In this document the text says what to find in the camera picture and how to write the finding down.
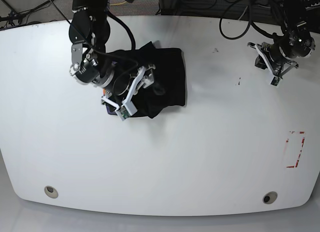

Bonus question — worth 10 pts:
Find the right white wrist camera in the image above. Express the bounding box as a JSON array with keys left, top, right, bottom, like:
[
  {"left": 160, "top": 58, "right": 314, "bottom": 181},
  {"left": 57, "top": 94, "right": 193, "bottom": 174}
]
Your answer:
[{"left": 101, "top": 64, "right": 156, "bottom": 121}]

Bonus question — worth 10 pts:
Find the left table cable grommet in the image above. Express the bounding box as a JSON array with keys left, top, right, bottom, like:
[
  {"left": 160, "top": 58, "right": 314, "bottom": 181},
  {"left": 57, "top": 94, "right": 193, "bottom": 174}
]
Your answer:
[{"left": 44, "top": 186, "right": 59, "bottom": 199}]

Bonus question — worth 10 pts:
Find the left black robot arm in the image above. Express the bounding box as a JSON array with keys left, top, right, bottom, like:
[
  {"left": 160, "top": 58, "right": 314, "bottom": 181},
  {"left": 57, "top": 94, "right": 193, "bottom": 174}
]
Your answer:
[{"left": 252, "top": 0, "right": 316, "bottom": 77}]

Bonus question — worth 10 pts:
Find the right table cable grommet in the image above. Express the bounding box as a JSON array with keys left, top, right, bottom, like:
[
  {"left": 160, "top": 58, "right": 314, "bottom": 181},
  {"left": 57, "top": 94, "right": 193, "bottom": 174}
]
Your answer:
[{"left": 262, "top": 191, "right": 278, "bottom": 205}]

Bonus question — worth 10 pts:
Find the table cable grommet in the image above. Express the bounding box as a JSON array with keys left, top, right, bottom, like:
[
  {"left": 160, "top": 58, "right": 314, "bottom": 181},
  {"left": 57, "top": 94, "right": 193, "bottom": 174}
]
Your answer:
[
  {"left": 262, "top": 191, "right": 278, "bottom": 205},
  {"left": 44, "top": 186, "right": 59, "bottom": 199}
]

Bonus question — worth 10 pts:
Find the white power strip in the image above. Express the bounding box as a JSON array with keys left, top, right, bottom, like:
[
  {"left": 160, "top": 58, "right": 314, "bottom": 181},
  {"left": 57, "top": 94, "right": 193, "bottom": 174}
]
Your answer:
[{"left": 303, "top": 0, "right": 320, "bottom": 11}]

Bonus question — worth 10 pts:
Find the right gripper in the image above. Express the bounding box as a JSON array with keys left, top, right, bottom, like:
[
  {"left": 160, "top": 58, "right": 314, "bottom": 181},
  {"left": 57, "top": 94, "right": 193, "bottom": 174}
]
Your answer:
[{"left": 102, "top": 69, "right": 155, "bottom": 102}]

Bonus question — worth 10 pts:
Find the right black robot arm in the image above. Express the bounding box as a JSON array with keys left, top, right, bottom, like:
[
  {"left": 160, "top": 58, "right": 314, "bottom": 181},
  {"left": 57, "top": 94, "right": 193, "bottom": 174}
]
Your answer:
[{"left": 68, "top": 0, "right": 157, "bottom": 103}]

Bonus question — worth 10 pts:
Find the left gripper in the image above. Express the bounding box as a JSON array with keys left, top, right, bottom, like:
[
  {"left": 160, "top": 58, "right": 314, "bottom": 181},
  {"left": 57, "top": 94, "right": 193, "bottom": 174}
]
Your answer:
[{"left": 254, "top": 42, "right": 299, "bottom": 72}]

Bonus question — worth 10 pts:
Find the black T-shirt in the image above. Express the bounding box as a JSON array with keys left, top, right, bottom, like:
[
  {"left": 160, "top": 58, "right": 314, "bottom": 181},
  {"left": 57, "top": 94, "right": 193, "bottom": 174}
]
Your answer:
[{"left": 113, "top": 41, "right": 187, "bottom": 119}]

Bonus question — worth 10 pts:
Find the red tape rectangle marking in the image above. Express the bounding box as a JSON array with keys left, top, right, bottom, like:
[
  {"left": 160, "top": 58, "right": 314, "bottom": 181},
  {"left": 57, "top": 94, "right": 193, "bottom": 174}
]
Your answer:
[{"left": 283, "top": 131, "right": 306, "bottom": 169}]

